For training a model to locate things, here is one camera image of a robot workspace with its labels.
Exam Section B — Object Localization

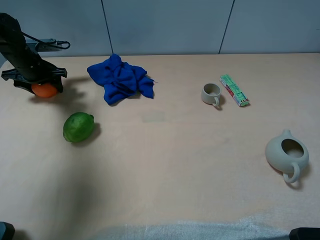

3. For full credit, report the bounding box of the crumpled blue cloth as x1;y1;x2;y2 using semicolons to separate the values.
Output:
87;53;154;105

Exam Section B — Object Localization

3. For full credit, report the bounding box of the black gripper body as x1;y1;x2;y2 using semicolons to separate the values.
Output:
1;60;68;84

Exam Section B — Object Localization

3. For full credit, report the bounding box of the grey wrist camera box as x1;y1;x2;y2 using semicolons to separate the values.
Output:
26;38;62;53

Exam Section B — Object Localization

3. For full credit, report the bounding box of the black object bottom right corner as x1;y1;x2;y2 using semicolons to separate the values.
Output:
289;227;320;240

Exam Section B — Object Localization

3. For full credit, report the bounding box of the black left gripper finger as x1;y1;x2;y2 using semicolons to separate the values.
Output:
51;76;63;93

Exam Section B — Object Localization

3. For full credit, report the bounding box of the black object corner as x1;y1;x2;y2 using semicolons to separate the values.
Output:
0;221;15;240
289;227;320;240

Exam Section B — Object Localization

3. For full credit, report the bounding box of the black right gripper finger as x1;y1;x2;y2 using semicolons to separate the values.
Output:
13;80;34;94

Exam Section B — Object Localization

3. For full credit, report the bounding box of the green and red small box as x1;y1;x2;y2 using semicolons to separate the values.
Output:
220;74;250;107

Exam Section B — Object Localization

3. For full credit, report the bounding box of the small beige ceramic cup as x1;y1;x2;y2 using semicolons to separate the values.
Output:
201;83;221;108

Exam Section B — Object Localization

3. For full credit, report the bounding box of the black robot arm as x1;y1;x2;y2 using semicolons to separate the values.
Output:
0;12;71;94

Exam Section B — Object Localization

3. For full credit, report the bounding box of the beige ceramic teapot without lid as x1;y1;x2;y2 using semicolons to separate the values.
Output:
265;129;309;184

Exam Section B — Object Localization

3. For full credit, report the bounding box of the green lime fruit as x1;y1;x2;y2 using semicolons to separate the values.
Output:
62;112;95;143

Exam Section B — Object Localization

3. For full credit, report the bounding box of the black object bottom left corner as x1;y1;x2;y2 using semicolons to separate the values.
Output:
0;221;15;240

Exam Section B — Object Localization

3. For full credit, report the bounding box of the orange mandarin fruit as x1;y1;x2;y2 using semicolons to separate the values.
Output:
31;83;58;98

